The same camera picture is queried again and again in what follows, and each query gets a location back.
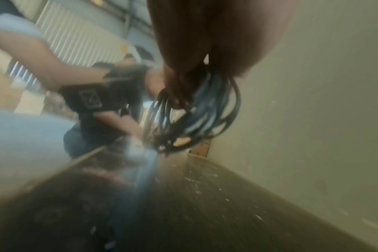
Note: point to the person's left forearm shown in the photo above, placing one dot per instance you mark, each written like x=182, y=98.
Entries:
x=30, y=54

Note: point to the wooden box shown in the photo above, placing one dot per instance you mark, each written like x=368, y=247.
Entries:
x=201, y=149

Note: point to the light blue shirt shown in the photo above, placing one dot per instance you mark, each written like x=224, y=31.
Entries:
x=20, y=140

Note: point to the cardboard box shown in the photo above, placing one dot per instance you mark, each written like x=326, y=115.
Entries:
x=28, y=102

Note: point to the person's left hand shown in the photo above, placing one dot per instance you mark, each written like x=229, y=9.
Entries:
x=154, y=82

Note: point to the blue jeans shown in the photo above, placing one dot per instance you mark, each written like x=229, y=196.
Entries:
x=76, y=141

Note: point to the person's right hand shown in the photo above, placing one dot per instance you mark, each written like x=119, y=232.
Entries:
x=189, y=37

